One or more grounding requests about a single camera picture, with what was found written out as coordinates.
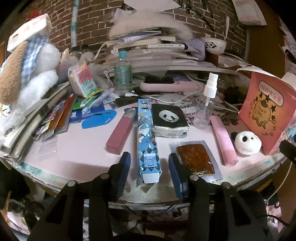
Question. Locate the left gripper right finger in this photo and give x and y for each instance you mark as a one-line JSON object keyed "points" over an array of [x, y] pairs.
{"points": [[187, 186]]}

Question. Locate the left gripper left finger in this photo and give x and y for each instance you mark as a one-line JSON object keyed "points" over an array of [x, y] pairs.
{"points": [[110, 186]]}

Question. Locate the brown snack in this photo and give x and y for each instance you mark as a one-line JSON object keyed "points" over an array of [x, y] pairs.
{"points": [[197, 156]]}

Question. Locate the pink rectangular stick box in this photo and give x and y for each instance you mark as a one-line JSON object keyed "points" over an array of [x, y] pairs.
{"points": [[121, 132]]}

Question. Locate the blue patterned long box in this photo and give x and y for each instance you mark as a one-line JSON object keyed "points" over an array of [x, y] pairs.
{"points": [[147, 150]]}

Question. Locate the pink towel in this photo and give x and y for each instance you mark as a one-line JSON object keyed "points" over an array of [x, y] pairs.
{"points": [[224, 141]]}

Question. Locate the black panda tissue pack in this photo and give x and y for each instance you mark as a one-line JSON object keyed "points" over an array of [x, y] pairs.
{"points": [[169, 121]]}

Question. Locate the white panda plush ball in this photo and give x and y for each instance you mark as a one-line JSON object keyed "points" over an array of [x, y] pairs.
{"points": [[246, 143]]}

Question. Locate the clear spray bottle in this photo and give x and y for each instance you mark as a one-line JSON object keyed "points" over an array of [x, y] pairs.
{"points": [[206, 103]]}

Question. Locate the blue luggage tag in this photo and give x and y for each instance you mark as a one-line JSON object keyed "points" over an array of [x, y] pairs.
{"points": [[100, 118]]}

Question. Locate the snack sachets pile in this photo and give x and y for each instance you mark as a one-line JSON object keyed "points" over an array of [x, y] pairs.
{"points": [[55, 119]]}

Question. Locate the white blue marker pen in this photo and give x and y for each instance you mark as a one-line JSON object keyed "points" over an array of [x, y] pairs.
{"points": [[98, 101]]}

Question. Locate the green sachet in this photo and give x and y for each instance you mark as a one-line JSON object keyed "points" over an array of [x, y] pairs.
{"points": [[82, 102]]}

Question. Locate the colourful tissue packet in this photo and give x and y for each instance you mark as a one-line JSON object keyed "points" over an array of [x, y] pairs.
{"points": [[81, 80]]}

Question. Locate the pink hair brush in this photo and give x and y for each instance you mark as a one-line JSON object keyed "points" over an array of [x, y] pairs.
{"points": [[153, 83]]}

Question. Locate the teal capped glass bottle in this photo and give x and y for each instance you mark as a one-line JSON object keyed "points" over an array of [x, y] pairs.
{"points": [[122, 73]]}

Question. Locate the purple cloth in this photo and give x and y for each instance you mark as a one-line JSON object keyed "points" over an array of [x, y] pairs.
{"points": [[196, 48]]}

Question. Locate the white dog plush toy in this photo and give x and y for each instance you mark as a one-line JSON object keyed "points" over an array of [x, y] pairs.
{"points": [[29, 71]]}

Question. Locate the stack of books and papers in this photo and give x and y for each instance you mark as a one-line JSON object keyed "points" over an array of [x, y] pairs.
{"points": [[156, 49]]}

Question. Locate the panda ceramic bowl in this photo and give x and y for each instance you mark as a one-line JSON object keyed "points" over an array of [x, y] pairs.
{"points": [[214, 45]]}

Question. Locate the fluffy grey fur piece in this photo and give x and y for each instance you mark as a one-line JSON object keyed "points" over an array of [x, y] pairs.
{"points": [[147, 19]]}

